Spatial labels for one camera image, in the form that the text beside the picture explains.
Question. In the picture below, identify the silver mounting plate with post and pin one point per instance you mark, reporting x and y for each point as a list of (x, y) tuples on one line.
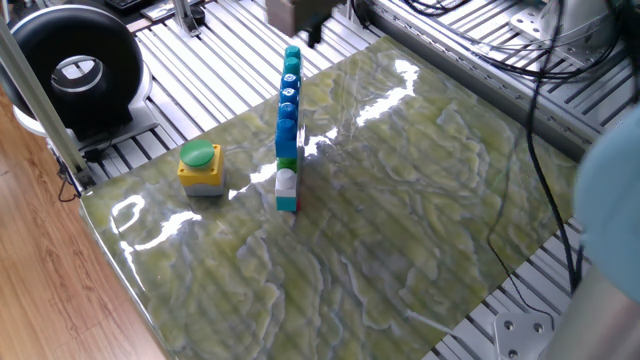
[(565, 30)]

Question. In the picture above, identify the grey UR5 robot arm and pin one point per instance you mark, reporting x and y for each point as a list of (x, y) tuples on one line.
[(615, 210)]

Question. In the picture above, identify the silver Schunk gripper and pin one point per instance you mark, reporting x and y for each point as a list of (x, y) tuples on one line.
[(285, 15)]

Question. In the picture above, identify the blue studded toy block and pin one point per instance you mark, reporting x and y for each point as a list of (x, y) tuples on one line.
[(286, 142)]

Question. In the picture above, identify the green toy block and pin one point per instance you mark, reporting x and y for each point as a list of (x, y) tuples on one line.
[(286, 164)]

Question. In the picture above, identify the green marble pattern mat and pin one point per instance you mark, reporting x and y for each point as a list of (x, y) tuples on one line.
[(375, 200)]

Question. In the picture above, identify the aluminium frame post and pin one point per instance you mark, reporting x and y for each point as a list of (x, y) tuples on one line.
[(40, 105)]

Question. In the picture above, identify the yellow box green push button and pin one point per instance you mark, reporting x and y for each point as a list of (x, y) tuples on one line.
[(201, 170)]

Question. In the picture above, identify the black keyboard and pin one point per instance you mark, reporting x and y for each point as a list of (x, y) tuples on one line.
[(122, 4)]

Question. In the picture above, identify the silver camera stand post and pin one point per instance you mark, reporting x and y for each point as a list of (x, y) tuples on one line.
[(186, 17)]

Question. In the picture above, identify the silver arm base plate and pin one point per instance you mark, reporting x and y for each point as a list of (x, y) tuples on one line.
[(520, 335)]

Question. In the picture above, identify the teal studded toy block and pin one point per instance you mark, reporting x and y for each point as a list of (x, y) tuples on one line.
[(292, 65)]

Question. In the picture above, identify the white toy block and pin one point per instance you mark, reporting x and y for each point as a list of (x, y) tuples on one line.
[(286, 186)]

